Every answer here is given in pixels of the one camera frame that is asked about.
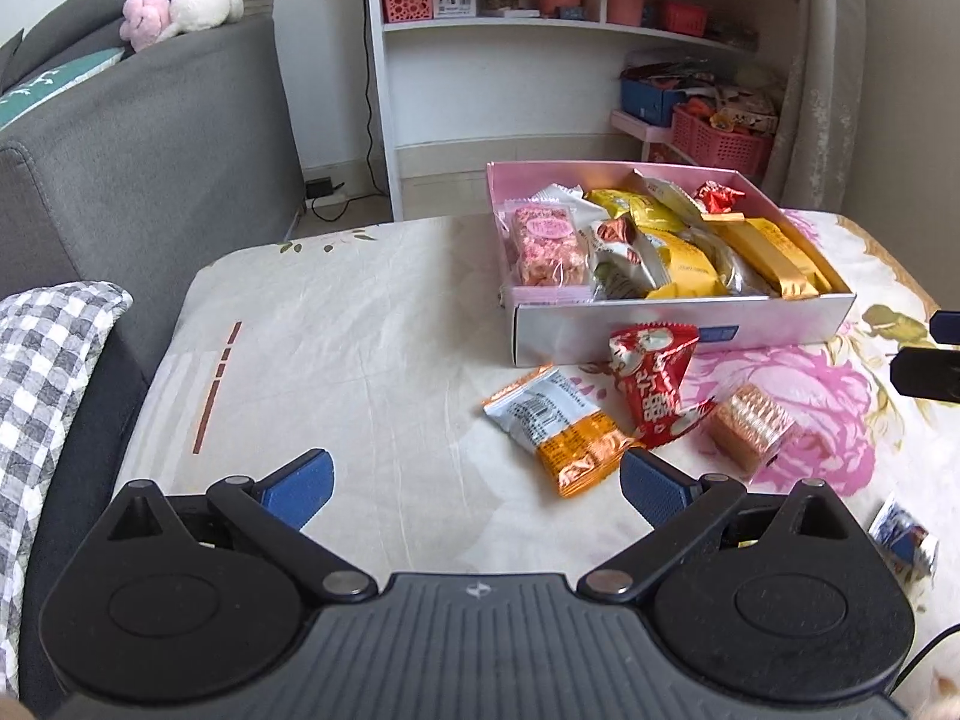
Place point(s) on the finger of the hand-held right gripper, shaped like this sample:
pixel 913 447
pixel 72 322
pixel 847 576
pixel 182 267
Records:
pixel 946 325
pixel 930 373

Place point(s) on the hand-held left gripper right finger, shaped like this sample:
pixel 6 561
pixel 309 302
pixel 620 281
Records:
pixel 652 487

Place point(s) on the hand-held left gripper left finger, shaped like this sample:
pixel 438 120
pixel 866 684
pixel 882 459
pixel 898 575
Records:
pixel 300 487

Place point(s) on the orange silver snack packet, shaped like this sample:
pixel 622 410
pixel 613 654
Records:
pixel 555 420

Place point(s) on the pink cardboard box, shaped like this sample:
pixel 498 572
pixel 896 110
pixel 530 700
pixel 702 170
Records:
pixel 562 334

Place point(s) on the long golden snack packet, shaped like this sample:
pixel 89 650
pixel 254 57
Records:
pixel 772 251

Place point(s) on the red foil snack packet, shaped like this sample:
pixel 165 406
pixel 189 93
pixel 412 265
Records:
pixel 718 199

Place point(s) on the pink clear snack packet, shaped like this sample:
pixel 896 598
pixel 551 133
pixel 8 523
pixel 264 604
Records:
pixel 544 244

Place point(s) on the red triangular snack packet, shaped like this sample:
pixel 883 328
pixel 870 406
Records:
pixel 652 382

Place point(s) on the brown cake clear packet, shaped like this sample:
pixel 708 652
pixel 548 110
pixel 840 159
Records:
pixel 750 420

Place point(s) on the blue white candy packet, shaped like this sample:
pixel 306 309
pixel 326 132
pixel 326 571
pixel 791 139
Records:
pixel 900 532

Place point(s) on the floral table cloth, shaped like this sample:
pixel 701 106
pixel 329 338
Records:
pixel 337 315

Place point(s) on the white nut-print snack packet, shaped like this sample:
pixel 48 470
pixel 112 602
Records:
pixel 619 266

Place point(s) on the pale patterned curtain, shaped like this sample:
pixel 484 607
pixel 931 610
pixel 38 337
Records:
pixel 817 90

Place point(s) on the grey checkered cushion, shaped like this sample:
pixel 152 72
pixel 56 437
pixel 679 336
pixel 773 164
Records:
pixel 45 390

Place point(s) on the large pink plastic basket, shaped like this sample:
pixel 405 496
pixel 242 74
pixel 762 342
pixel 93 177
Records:
pixel 712 142

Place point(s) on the black power adapter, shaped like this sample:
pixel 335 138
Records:
pixel 319 187

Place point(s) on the heap of assorted packets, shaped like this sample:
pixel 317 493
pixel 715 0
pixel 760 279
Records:
pixel 735 101

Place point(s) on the grey sofa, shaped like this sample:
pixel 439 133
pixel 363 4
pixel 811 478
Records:
pixel 150 165

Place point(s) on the blue cardboard box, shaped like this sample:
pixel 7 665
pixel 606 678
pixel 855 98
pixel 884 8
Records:
pixel 649 101

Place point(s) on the small red basket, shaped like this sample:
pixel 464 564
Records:
pixel 684 19

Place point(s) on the white bookshelf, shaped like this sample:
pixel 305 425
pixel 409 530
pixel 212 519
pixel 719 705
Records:
pixel 405 90

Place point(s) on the teal pillow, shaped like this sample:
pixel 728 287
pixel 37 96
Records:
pixel 52 86

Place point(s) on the white pink plush toy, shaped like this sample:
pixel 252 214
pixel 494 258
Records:
pixel 202 4

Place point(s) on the small pink perforated basket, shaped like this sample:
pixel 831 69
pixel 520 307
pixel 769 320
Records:
pixel 409 4

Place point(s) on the white labelled box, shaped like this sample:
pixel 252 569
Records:
pixel 455 6

